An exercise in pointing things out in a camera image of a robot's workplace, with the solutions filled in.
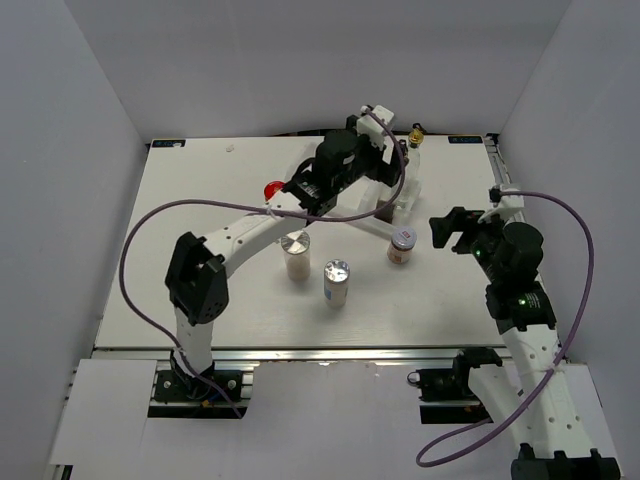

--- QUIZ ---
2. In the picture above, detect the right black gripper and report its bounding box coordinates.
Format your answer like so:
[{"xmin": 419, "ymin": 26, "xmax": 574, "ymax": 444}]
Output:
[{"xmin": 428, "ymin": 207, "xmax": 509, "ymax": 283}]

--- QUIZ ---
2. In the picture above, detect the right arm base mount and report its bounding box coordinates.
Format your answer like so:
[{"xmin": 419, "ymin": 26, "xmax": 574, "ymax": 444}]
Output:
[{"xmin": 406, "ymin": 347, "xmax": 504, "ymax": 425}]

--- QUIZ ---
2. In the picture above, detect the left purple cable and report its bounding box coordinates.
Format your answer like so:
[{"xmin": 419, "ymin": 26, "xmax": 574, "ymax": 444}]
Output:
[{"xmin": 118, "ymin": 112, "xmax": 407, "ymax": 419}]

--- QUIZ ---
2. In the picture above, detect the silver lid labelled shaker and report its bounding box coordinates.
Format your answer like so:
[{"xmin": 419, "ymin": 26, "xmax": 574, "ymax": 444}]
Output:
[{"xmin": 323, "ymin": 259, "xmax": 350, "ymax": 308}]

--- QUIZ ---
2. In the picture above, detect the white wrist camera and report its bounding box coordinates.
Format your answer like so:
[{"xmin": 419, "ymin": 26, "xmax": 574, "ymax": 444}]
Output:
[
  {"xmin": 478, "ymin": 184, "xmax": 524, "ymax": 224},
  {"xmin": 356, "ymin": 105, "xmax": 396, "ymax": 151}
]

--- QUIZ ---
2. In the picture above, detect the red lid chili jar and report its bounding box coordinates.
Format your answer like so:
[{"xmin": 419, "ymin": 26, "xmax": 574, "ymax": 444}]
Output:
[{"xmin": 263, "ymin": 181, "xmax": 285, "ymax": 201}]

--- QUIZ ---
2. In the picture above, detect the small white lid jar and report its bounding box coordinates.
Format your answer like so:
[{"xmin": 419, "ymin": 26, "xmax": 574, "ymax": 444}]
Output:
[{"xmin": 387, "ymin": 226, "xmax": 417, "ymax": 264}]

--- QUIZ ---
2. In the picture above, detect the left blue table sticker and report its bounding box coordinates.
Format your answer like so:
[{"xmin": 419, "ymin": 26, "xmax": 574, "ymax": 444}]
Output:
[{"xmin": 150, "ymin": 139, "xmax": 186, "ymax": 149}]

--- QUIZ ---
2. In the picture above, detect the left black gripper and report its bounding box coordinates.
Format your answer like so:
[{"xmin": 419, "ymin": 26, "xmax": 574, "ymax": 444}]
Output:
[{"xmin": 332, "ymin": 116, "xmax": 407, "ymax": 194}]

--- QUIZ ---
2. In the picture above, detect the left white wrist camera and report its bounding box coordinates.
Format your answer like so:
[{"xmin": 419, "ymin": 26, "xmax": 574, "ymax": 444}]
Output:
[{"xmin": 356, "ymin": 105, "xmax": 396, "ymax": 151}]

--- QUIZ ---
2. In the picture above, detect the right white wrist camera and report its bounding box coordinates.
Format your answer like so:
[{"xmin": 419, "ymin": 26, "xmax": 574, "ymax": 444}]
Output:
[{"xmin": 478, "ymin": 184, "xmax": 524, "ymax": 224}]

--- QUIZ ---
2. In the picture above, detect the blue table sticker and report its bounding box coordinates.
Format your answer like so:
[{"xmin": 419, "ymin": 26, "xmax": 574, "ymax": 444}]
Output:
[
  {"xmin": 150, "ymin": 139, "xmax": 186, "ymax": 149},
  {"xmin": 448, "ymin": 135, "xmax": 484, "ymax": 145}
]

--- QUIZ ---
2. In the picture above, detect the silver lid white shaker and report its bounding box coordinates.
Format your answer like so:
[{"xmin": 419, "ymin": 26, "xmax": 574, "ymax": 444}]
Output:
[{"xmin": 280, "ymin": 230, "xmax": 311, "ymax": 282}]

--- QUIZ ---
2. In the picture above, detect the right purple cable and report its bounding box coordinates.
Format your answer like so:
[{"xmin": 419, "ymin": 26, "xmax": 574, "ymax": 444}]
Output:
[{"xmin": 415, "ymin": 188, "xmax": 596, "ymax": 469}]

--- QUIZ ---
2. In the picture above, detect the clear glass bottle gold cap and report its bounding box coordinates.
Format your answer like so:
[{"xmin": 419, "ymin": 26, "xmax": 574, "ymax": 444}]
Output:
[{"xmin": 395, "ymin": 123, "xmax": 426, "ymax": 215}]

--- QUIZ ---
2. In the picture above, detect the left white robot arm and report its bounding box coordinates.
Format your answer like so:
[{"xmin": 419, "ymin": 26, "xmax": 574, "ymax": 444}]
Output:
[{"xmin": 165, "ymin": 105, "xmax": 405, "ymax": 400}]

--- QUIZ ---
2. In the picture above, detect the white three-compartment tray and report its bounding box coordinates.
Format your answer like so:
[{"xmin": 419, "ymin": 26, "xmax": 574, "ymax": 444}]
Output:
[{"xmin": 282, "ymin": 141, "xmax": 423, "ymax": 241}]

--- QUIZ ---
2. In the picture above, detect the right blue table sticker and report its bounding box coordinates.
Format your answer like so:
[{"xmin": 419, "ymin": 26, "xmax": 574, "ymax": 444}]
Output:
[{"xmin": 448, "ymin": 135, "xmax": 484, "ymax": 145}]

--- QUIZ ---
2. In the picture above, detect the purple cable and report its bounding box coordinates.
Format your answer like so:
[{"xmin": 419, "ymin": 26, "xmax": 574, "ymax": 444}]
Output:
[
  {"xmin": 415, "ymin": 188, "xmax": 596, "ymax": 469},
  {"xmin": 118, "ymin": 112, "xmax": 407, "ymax": 419}
]

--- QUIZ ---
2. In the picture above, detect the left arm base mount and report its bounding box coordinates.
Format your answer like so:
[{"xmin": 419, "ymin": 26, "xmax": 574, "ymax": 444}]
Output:
[{"xmin": 147, "ymin": 363, "xmax": 252, "ymax": 420}]

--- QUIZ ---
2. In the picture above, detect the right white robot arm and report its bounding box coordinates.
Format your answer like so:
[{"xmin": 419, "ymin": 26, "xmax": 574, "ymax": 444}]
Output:
[{"xmin": 429, "ymin": 207, "xmax": 621, "ymax": 479}]

